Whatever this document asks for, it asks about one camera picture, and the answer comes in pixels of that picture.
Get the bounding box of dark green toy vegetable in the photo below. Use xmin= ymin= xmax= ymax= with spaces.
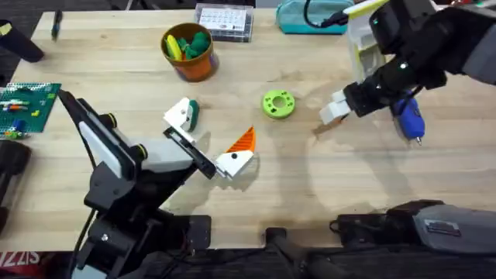
xmin=188 ymin=98 xmax=201 ymax=133

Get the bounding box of blue electric screwdriver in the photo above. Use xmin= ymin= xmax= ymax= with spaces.
xmin=389 ymin=95 xmax=426 ymax=147

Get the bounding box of white yellow-edged box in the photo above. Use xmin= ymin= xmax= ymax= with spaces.
xmin=346 ymin=0 xmax=390 ymax=83

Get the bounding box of green disc with holes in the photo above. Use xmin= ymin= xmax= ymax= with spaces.
xmin=261 ymin=88 xmax=297 ymax=120

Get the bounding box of orange tub with toys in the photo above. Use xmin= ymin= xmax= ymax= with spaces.
xmin=160 ymin=22 xmax=219 ymax=84

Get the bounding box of teal zip pouch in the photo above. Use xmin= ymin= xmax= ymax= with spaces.
xmin=275 ymin=0 xmax=356 ymax=36

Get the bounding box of clear plastic parts box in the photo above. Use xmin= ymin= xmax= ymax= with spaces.
xmin=194 ymin=2 xmax=255 ymax=43

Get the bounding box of green board with toy blocks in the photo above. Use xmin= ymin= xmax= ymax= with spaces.
xmin=0 ymin=81 xmax=63 ymax=141

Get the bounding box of black pen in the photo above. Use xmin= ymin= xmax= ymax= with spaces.
xmin=50 ymin=9 xmax=64 ymax=43

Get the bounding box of black device at table edge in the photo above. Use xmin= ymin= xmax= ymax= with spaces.
xmin=0 ymin=139 xmax=33 ymax=235

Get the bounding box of black cylinder with yellow tape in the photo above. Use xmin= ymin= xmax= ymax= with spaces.
xmin=0 ymin=19 xmax=46 ymax=64

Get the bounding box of black cable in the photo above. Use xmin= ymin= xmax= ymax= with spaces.
xmin=303 ymin=0 xmax=350 ymax=29

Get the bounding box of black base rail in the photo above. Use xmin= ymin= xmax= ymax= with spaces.
xmin=127 ymin=227 xmax=496 ymax=279

